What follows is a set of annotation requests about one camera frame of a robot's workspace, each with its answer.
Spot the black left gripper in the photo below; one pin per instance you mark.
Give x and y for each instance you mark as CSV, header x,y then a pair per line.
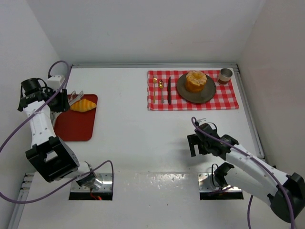
x,y
63,100

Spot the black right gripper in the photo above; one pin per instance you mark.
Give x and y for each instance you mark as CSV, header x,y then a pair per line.
x,y
194,142

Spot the silver metal tongs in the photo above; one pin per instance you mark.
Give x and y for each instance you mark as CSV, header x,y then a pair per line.
x,y
72,100

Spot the golden croissant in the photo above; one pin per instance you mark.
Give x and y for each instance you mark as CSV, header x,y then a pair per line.
x,y
83,106

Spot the round sugar-topped bread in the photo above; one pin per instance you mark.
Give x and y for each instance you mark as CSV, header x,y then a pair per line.
x,y
195,81

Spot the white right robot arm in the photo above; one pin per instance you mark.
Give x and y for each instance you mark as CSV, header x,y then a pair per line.
x,y
283,193

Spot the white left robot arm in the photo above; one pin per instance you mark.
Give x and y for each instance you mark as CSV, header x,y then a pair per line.
x,y
49,154

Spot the red plastic tray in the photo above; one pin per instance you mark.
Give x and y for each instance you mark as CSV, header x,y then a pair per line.
x,y
72,126

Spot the dark round plate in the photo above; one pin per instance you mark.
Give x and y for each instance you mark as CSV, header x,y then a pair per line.
x,y
205,95

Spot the black knife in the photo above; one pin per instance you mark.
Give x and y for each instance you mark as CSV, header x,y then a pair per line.
x,y
169,91

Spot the red white checkered cloth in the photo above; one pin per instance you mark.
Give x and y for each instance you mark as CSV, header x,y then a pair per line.
x,y
224,98

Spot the iridescent gold spoon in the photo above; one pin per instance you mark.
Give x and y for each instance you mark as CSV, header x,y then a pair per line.
x,y
161,86

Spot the gold fork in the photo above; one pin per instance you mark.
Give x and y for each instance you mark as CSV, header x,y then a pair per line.
x,y
155,81

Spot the metal cup brown base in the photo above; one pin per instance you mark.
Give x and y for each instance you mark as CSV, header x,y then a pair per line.
x,y
224,76

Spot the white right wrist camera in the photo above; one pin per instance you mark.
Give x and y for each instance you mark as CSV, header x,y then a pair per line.
x,y
202,120

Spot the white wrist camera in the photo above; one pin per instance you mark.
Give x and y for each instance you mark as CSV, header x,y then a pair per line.
x,y
202,120
55,82

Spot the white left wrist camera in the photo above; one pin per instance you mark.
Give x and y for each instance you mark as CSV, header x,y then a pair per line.
x,y
55,82

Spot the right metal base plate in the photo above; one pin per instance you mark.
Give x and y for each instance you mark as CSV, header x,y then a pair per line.
x,y
206,186

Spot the metal base plate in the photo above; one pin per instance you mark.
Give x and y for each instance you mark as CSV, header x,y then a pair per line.
x,y
206,186
98,183

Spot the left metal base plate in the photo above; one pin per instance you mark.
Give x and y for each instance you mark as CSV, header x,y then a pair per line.
x,y
98,183

